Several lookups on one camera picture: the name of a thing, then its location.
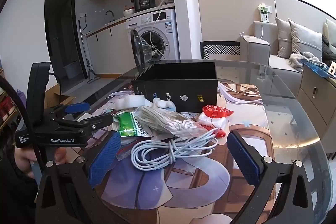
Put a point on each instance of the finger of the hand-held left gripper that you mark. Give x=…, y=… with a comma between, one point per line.
x=89, y=122
x=77, y=108

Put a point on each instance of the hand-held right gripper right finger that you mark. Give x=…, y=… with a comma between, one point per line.
x=244, y=158

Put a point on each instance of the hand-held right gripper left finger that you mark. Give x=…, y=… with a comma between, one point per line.
x=105, y=158

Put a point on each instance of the green snack packet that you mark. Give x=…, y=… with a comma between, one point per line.
x=128, y=124

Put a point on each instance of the white plastic adapter pieces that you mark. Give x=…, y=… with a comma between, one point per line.
x=131, y=102

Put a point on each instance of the red and white packet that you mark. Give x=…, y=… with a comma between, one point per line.
x=215, y=119

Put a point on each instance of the white plush toy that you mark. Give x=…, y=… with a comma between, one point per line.
x=162, y=103

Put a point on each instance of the black cardboard box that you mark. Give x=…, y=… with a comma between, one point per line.
x=183, y=92

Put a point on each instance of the person's left forearm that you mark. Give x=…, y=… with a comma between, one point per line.
x=15, y=195

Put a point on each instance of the person's left hand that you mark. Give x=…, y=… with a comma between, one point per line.
x=59, y=155

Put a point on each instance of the open cardboard carton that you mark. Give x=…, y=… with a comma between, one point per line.
x=53, y=98

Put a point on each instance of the storage shelf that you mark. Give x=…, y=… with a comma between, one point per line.
x=6, y=108

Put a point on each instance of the floor mop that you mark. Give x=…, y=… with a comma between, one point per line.
x=93, y=77

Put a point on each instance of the white bin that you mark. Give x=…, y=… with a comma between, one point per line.
x=71, y=70

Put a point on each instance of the white kitchen counter cabinet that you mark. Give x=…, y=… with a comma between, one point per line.
x=110, y=50

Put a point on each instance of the printed desk mat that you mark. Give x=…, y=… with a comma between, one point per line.
x=183, y=187

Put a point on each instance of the dark glass door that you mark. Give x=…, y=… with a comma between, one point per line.
x=57, y=29

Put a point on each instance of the beige side cabinet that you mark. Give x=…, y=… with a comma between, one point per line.
x=315, y=98

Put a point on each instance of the kitchen faucet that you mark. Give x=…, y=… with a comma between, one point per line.
x=113, y=18

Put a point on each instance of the grey sofa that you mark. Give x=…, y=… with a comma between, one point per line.
x=258, y=53

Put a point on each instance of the white bowl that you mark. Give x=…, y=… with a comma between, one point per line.
x=128, y=12

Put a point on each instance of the black white patterned chair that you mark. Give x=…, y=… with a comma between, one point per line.
x=220, y=50

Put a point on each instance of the grey furry cloth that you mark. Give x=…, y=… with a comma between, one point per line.
x=298, y=60

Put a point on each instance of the blue tray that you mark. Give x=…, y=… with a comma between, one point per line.
x=315, y=69

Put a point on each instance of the white washing machine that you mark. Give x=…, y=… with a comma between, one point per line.
x=168, y=29

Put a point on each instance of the black pressure cooker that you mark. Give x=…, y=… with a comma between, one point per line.
x=144, y=1

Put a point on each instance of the narrow grey pillow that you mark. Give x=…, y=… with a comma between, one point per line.
x=283, y=37

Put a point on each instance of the wide grey pillow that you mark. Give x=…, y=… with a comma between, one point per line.
x=305, y=40

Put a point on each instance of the black jacket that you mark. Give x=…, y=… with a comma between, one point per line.
x=329, y=50

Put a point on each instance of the pale green pillow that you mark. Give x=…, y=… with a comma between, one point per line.
x=330, y=27

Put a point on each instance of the wall socket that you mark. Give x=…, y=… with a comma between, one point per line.
x=83, y=14

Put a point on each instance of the small white frame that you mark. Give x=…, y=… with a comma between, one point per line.
x=332, y=67

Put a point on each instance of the wall power strip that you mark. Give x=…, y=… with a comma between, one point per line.
x=263, y=14

